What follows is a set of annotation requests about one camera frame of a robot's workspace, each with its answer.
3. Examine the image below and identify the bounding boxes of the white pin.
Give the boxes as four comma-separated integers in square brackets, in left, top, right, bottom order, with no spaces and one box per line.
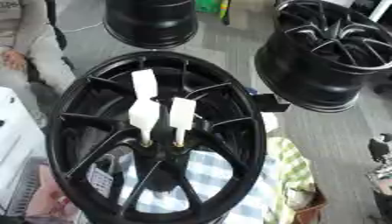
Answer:
[168,97,198,148]
[129,68,159,102]
[127,97,163,148]

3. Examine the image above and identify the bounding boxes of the black wheel rim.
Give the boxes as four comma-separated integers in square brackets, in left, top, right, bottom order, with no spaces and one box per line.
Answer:
[101,0,200,50]

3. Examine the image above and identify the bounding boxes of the black spoked wheel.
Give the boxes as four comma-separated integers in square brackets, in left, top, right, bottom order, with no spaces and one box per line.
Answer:
[44,51,269,224]

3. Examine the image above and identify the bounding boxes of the black multi-spoke wheel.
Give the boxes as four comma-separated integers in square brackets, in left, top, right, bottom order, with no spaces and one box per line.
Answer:
[252,0,392,114]

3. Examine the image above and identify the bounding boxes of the green package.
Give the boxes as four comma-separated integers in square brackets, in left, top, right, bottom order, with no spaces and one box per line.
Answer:
[194,0,224,14]

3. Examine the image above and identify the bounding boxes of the brown cardboard box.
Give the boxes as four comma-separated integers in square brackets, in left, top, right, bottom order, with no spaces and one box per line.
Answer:
[292,191,330,224]

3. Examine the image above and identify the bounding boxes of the white plastic container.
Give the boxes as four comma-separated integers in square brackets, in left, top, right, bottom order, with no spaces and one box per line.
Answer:
[0,86,49,217]

